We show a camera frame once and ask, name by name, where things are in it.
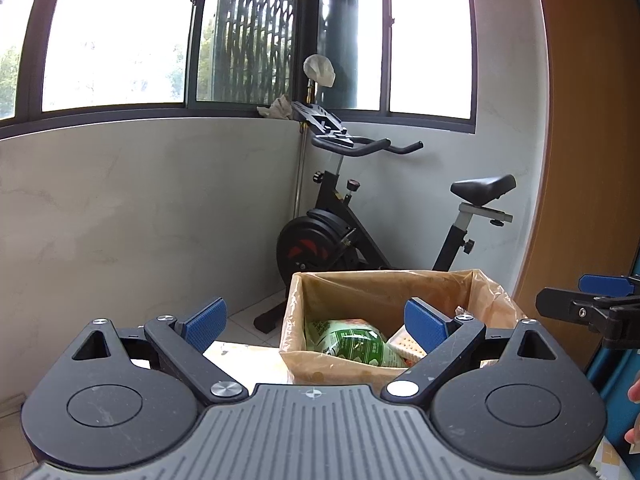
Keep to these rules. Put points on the metal pole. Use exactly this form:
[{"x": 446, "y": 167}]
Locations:
[{"x": 301, "y": 170}]

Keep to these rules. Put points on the dark framed window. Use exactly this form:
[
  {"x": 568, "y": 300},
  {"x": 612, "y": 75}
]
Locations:
[{"x": 115, "y": 35}]

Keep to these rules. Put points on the person's right hand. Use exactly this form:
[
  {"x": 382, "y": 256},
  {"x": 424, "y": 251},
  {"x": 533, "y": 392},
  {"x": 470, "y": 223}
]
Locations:
[{"x": 635, "y": 435}]

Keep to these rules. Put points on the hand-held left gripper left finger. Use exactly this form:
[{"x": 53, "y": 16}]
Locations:
[{"x": 205, "y": 322}]

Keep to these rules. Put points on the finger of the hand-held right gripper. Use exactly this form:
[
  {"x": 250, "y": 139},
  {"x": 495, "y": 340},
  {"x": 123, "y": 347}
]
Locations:
[
  {"x": 607, "y": 284},
  {"x": 565, "y": 304}
]

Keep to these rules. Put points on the green snack packet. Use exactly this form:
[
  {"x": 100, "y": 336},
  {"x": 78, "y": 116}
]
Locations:
[{"x": 355, "y": 345}]

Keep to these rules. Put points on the beige rag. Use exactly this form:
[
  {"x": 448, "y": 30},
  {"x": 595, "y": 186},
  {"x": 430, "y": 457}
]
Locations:
[{"x": 277, "y": 108}]

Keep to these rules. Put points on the white cloth cap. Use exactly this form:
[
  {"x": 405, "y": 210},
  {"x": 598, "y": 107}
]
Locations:
[{"x": 320, "y": 70}]

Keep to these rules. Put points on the black exercise bike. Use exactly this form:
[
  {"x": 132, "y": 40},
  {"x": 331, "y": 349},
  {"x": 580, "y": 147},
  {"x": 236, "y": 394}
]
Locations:
[{"x": 320, "y": 245}]

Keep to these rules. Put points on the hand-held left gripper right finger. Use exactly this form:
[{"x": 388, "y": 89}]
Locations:
[{"x": 425, "y": 322}]

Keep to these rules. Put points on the cardboard box with plastic liner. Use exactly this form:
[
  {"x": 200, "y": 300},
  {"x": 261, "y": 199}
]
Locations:
[{"x": 350, "y": 295}]

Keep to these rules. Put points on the white cracker packet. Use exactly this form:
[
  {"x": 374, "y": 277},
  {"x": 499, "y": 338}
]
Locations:
[{"x": 402, "y": 344}]

